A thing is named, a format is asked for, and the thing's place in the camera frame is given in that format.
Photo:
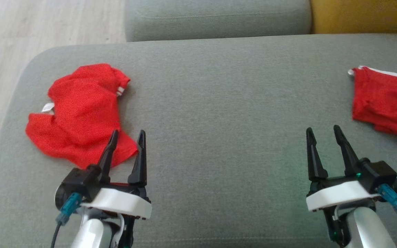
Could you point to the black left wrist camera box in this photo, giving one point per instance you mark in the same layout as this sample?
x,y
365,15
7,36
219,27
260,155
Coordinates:
x,y
79,181

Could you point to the grey fabric sofa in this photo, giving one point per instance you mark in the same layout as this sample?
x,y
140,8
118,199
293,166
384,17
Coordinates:
x,y
219,103

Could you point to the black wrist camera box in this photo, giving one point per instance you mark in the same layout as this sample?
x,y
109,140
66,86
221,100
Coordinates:
x,y
79,181
377,174

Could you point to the red shorts with white stripe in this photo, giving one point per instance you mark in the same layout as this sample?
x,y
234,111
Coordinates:
x,y
384,100

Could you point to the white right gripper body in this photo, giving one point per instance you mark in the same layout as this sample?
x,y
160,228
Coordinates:
x,y
339,194

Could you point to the grey sofa backrest cushion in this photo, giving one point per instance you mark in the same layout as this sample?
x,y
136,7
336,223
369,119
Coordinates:
x,y
219,20

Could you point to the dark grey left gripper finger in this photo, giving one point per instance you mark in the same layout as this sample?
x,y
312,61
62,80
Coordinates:
x,y
139,168
105,165

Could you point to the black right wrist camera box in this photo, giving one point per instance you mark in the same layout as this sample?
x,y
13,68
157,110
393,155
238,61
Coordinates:
x,y
377,174

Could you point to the red basketball jersey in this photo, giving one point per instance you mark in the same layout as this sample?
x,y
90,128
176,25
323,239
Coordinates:
x,y
81,110

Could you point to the yellow sofa cushion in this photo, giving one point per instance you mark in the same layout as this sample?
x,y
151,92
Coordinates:
x,y
364,15

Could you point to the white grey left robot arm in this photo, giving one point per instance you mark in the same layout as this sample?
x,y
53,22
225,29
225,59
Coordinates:
x,y
91,230

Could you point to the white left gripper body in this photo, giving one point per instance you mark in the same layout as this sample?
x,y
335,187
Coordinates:
x,y
122,203

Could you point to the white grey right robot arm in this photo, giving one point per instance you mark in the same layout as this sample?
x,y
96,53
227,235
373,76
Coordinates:
x,y
367,227

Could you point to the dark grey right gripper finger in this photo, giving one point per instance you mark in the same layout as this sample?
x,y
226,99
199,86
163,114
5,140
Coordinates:
x,y
315,165
349,162

